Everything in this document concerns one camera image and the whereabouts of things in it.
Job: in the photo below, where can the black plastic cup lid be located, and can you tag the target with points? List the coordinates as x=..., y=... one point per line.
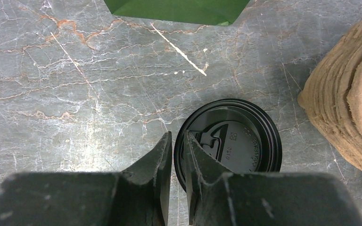
x=235, y=132

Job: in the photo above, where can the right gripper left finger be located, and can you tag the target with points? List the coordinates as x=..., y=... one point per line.
x=135, y=196

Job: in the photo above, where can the green brown paper bag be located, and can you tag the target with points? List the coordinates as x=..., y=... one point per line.
x=206, y=12

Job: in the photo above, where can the brown pulp cup carriers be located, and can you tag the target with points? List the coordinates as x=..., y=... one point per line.
x=332, y=96

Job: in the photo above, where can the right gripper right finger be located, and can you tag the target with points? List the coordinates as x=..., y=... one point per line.
x=219, y=197

